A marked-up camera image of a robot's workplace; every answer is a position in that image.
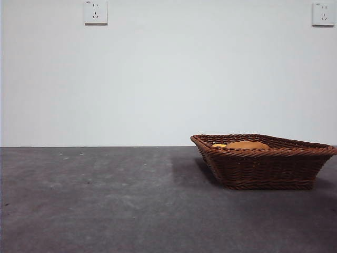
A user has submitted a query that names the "brown wicker basket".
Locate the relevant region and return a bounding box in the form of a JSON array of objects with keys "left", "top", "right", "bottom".
[{"left": 190, "top": 133, "right": 337, "bottom": 190}]

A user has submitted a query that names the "white wall socket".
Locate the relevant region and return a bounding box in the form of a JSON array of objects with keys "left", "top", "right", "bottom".
[
  {"left": 84, "top": 0, "right": 108, "bottom": 26},
  {"left": 312, "top": 2, "right": 335, "bottom": 26}
]

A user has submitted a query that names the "brown potato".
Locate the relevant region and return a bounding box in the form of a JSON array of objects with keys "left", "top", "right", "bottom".
[{"left": 225, "top": 141, "right": 271, "bottom": 150}]

